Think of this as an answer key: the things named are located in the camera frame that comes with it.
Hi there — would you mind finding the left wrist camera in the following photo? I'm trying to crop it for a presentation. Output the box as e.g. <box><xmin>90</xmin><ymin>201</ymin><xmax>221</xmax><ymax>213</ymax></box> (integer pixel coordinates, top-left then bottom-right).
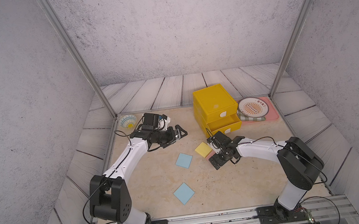
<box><xmin>141</xmin><ymin>113</ymin><xmax>170</xmax><ymax>131</ymax></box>

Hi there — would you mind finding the aluminium frame post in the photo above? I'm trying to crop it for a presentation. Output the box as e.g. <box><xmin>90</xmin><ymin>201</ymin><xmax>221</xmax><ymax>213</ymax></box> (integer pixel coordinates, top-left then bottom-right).
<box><xmin>268</xmin><ymin>0</ymin><xmax>313</xmax><ymax>100</ymax></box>
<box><xmin>36</xmin><ymin>0</ymin><xmax>117</xmax><ymax>118</ymax></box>

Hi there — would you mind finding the left aluminium frame post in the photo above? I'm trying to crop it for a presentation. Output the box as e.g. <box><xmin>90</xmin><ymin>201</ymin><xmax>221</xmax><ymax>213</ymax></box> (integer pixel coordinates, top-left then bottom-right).
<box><xmin>36</xmin><ymin>0</ymin><xmax>117</xmax><ymax>118</ymax></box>

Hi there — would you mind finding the yellow drawer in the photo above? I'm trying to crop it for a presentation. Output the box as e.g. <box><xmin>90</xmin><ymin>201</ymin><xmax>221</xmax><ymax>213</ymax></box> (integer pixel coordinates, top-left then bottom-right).
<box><xmin>204</xmin><ymin>114</ymin><xmax>241</xmax><ymax>137</ymax></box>

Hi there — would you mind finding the yellow sticky note pad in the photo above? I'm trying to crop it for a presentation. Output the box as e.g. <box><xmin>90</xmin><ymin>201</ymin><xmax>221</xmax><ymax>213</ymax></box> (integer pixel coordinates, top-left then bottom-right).
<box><xmin>195</xmin><ymin>142</ymin><xmax>212</xmax><ymax>158</ymax></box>

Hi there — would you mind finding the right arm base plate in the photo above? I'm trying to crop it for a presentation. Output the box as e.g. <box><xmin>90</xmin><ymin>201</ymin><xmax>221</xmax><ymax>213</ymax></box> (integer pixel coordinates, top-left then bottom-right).
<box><xmin>256</xmin><ymin>204</ymin><xmax>309</xmax><ymax>224</ymax></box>

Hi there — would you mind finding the pink plastic tray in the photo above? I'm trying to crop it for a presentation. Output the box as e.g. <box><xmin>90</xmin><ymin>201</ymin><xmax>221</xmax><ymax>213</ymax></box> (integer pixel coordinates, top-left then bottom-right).
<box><xmin>245</xmin><ymin>97</ymin><xmax>279</xmax><ymax>123</ymax></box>

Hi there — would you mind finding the pink sticky note pad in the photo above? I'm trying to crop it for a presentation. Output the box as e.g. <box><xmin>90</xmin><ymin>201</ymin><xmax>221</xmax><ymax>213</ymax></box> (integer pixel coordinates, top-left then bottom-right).
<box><xmin>205</xmin><ymin>150</ymin><xmax>217</xmax><ymax>161</ymax></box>

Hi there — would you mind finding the yellow plastic drawer cabinet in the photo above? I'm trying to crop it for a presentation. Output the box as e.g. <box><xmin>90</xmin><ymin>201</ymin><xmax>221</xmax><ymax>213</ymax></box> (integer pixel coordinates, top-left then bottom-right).
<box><xmin>193</xmin><ymin>84</ymin><xmax>238</xmax><ymax>134</ymax></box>

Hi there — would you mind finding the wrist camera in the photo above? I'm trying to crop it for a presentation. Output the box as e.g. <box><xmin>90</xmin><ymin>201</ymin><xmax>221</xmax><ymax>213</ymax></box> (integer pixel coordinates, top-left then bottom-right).
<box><xmin>141</xmin><ymin>113</ymin><xmax>170</xmax><ymax>131</ymax></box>
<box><xmin>207</xmin><ymin>131</ymin><xmax>232</xmax><ymax>153</ymax></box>

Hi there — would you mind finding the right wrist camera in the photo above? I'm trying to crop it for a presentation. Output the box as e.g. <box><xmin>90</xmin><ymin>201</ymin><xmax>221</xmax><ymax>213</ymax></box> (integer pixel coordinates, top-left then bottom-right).
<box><xmin>207</xmin><ymin>131</ymin><xmax>232</xmax><ymax>153</ymax></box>

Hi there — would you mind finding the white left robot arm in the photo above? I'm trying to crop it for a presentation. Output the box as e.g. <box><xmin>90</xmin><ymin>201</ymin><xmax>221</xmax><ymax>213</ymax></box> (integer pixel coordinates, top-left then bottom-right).
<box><xmin>88</xmin><ymin>125</ymin><xmax>188</xmax><ymax>224</ymax></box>

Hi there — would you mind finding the green checkered cloth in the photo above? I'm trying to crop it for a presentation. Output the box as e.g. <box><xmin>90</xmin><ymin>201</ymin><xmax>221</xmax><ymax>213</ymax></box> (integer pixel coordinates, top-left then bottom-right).
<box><xmin>237</xmin><ymin>110</ymin><xmax>266</xmax><ymax>122</ymax></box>

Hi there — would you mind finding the blue patterned small bowl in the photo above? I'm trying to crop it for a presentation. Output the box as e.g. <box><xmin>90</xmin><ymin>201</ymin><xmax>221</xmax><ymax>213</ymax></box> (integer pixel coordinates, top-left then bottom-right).
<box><xmin>119</xmin><ymin>114</ymin><xmax>138</xmax><ymax>129</ymax></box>

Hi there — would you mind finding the right aluminium frame post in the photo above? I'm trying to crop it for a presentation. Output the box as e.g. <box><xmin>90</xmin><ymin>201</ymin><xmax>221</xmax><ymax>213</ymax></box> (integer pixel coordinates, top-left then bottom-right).
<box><xmin>268</xmin><ymin>0</ymin><xmax>313</xmax><ymax>100</ymax></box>

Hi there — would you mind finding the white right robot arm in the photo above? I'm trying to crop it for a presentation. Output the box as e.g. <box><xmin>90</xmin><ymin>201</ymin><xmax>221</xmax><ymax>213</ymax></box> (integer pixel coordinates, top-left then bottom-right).
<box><xmin>207</xmin><ymin>135</ymin><xmax>325</xmax><ymax>212</ymax></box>

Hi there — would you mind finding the blue sticky note pad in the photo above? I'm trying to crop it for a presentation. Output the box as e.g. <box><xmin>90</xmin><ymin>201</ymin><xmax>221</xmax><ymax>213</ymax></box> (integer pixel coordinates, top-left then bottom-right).
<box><xmin>173</xmin><ymin>183</ymin><xmax>195</xmax><ymax>205</ymax></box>
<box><xmin>176</xmin><ymin>153</ymin><xmax>193</xmax><ymax>169</ymax></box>

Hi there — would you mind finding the white orange patterned plate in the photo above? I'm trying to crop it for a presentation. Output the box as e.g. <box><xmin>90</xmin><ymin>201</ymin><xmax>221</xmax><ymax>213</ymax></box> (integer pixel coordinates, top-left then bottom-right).
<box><xmin>238</xmin><ymin>97</ymin><xmax>270</xmax><ymax>118</ymax></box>

